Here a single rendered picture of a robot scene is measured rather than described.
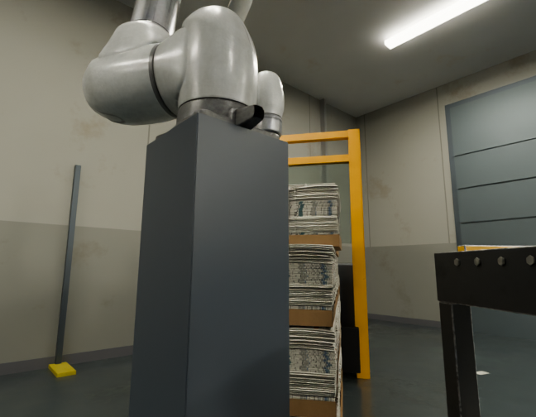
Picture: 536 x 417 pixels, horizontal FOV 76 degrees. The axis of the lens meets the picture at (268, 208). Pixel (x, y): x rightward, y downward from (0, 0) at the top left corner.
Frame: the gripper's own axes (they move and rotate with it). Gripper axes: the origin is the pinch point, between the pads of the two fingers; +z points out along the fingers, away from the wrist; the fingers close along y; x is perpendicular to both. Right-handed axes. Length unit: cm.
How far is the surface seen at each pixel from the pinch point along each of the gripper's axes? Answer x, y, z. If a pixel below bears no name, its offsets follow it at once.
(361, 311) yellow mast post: -168, -34, 49
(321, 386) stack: 1, -15, 51
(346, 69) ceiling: -327, -35, -241
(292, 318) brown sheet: 1.8, -7.6, 33.6
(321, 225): -26.0, -14.6, 4.5
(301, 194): -26.9, -7.4, -7.4
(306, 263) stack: 1.9, -11.7, 18.8
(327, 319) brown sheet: 1.8, -17.3, 33.7
